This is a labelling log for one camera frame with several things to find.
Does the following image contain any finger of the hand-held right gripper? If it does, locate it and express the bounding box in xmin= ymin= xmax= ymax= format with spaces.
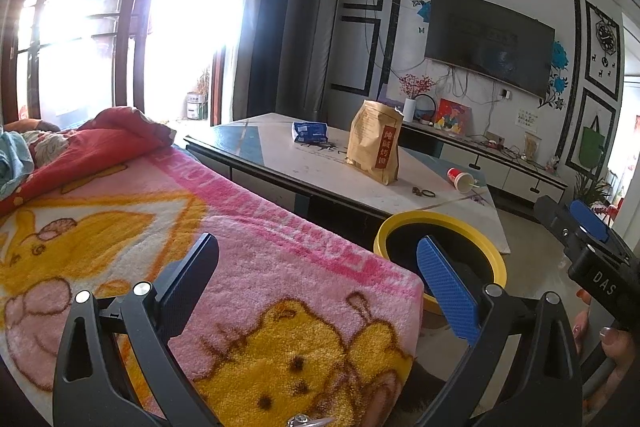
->
xmin=569 ymin=199 xmax=630 ymax=265
xmin=534 ymin=195 xmax=582 ymax=259

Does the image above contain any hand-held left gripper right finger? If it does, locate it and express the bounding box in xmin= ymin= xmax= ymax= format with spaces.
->
xmin=416 ymin=235 xmax=584 ymax=427

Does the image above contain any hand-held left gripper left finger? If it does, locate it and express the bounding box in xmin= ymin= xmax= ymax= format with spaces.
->
xmin=52 ymin=232 xmax=221 ymax=427

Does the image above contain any yellow rimmed trash bin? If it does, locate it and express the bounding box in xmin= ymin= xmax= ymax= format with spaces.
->
xmin=373 ymin=212 xmax=509 ymax=316

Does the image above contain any person's right hand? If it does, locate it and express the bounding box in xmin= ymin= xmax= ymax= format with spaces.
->
xmin=571 ymin=289 xmax=640 ymax=376

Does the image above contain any green potted plant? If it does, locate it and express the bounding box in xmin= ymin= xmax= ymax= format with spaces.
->
xmin=575 ymin=172 xmax=609 ymax=208

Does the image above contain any white television cabinet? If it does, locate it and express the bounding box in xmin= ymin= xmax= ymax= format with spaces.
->
xmin=400 ymin=119 xmax=569 ymax=208

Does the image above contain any green tote bag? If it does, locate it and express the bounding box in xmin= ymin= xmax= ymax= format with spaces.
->
xmin=580 ymin=114 xmax=607 ymax=168

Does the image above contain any pink cartoon printed blanket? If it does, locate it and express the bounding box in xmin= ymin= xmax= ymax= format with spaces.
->
xmin=0 ymin=147 xmax=426 ymax=427

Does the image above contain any red paper cup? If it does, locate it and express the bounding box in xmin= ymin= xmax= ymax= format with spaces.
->
xmin=446 ymin=167 xmax=476 ymax=194

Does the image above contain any red framed picture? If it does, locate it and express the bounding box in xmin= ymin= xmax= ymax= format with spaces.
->
xmin=434 ymin=98 xmax=471 ymax=136

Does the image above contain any white topped coffee table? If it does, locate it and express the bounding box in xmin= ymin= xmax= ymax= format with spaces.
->
xmin=184 ymin=113 xmax=512 ymax=256

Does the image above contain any red quilt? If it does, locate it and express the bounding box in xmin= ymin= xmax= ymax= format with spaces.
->
xmin=0 ymin=106 xmax=177 ymax=219

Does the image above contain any brown paper bag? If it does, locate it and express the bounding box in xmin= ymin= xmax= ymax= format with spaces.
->
xmin=346 ymin=99 xmax=404 ymax=186

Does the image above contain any white vase with red flowers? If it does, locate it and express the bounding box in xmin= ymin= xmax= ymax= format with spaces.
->
xmin=398 ymin=74 xmax=436 ymax=124

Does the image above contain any blue snack packet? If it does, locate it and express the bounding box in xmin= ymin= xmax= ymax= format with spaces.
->
xmin=291 ymin=121 xmax=330 ymax=146

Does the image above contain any floral cloth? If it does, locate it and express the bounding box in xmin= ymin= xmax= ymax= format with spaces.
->
xmin=30 ymin=129 xmax=71 ymax=168

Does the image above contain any purple box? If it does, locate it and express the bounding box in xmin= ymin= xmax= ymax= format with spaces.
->
xmin=376 ymin=84 xmax=403 ymax=108

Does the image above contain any light blue cloth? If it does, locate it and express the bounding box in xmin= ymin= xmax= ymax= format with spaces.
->
xmin=0 ymin=129 xmax=34 ymax=188

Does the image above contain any brown framed sliding door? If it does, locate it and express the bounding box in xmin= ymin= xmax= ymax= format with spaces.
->
xmin=0 ymin=0 xmax=252 ymax=128

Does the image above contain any dark blue curtain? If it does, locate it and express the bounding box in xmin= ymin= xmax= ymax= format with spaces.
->
xmin=247 ymin=0 xmax=304 ymax=118

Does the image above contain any grey standing air conditioner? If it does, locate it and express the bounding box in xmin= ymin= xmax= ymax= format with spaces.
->
xmin=277 ymin=0 xmax=346 ymax=118

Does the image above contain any round black ring ornament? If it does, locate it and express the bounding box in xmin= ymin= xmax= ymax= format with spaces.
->
xmin=412 ymin=93 xmax=437 ymax=126

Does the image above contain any black wall clock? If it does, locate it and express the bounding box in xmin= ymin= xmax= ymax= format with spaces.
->
xmin=595 ymin=19 xmax=619 ymax=53

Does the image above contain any black wall television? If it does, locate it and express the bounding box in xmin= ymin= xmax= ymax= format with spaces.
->
xmin=424 ymin=0 xmax=556 ymax=100

